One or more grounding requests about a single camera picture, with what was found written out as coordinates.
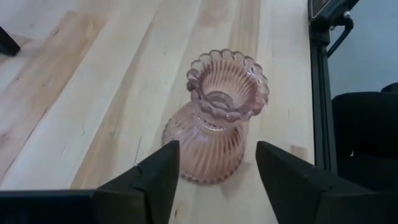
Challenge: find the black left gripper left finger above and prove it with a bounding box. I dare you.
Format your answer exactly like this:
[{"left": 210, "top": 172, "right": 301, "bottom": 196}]
[{"left": 0, "top": 139, "right": 181, "bottom": 224}]

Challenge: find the black aluminium table frame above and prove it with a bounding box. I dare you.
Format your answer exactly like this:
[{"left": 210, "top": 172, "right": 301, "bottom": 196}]
[{"left": 308, "top": 18, "right": 339, "bottom": 174}]

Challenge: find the black camera cable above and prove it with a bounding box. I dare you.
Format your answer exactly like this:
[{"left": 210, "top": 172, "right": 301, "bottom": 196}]
[{"left": 326, "top": 14, "right": 356, "bottom": 58}]

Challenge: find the pink ribbed glass candle holder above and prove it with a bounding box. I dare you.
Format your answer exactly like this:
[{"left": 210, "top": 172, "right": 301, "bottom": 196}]
[{"left": 161, "top": 48, "right": 271, "bottom": 185}]

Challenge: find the black table-level camera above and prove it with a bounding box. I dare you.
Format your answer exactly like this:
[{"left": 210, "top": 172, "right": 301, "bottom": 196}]
[{"left": 307, "top": 0, "right": 360, "bottom": 29}]

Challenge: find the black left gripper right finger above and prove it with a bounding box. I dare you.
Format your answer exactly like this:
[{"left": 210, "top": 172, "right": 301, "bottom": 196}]
[{"left": 256, "top": 141, "right": 398, "bottom": 224}]

